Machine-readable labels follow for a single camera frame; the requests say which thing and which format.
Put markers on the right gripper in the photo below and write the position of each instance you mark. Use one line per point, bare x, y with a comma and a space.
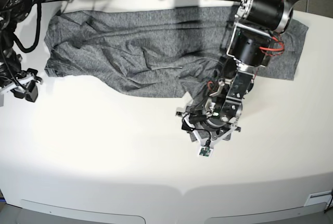
24, 88

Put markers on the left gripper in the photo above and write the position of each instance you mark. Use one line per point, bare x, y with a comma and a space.
210, 122

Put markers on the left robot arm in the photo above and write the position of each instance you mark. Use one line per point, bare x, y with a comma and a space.
255, 39

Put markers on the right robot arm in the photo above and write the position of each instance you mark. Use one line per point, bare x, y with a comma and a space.
12, 13

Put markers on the white label sticker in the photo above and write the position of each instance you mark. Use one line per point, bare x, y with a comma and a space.
317, 198

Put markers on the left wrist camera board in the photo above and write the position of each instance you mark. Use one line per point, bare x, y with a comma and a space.
205, 151

